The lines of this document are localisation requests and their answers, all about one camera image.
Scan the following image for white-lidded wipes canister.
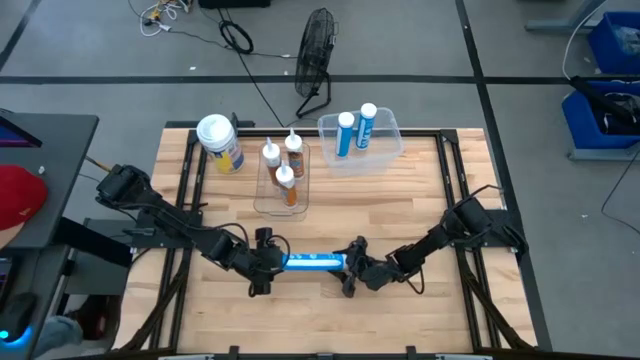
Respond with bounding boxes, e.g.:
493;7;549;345
195;113;246;175

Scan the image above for black box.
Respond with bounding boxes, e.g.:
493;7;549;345
198;0;273;10

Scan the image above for white cable bundle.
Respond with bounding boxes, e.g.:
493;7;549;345
138;0;194;38

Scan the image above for orange sealant tube white nozzle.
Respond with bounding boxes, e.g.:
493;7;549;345
275;159;300;209
262;136;283;187

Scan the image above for black flat bar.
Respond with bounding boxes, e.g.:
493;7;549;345
53;216;135;269

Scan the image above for blue-lit computer mouse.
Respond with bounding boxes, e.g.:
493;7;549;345
0;292;40;346

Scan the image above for black table frame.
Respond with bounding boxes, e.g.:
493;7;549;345
112;119;554;360

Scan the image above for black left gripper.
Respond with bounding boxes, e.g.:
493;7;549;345
247;239;294;297

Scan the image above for grey desk leg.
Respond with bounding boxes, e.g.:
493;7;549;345
524;0;609;35

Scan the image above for black coiled cable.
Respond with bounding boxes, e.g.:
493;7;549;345
218;19;255;55

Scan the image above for red cap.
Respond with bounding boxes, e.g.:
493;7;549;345
0;164;50;232

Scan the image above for blue storage bin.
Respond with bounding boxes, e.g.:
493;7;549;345
587;10;640;76
560;79;640;151

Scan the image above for narrow clear plastic tray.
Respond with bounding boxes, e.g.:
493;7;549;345
252;140;312;222

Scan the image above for dark computer monitor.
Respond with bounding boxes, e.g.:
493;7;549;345
0;108;44;149

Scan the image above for black desk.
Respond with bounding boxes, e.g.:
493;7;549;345
0;108;100;251

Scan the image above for blue silicone sealant tube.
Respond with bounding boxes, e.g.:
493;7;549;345
355;102;379;151
335;111;356;159
282;252;348;273

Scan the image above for black floor fan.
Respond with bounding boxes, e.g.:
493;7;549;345
293;6;340;120

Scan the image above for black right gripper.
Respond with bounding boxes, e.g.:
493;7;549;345
333;237;404;297

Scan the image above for brown-label caulk tube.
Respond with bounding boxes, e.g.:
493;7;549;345
284;127;306;180

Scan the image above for large clear plastic bin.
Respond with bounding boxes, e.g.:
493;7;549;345
317;106;405;178

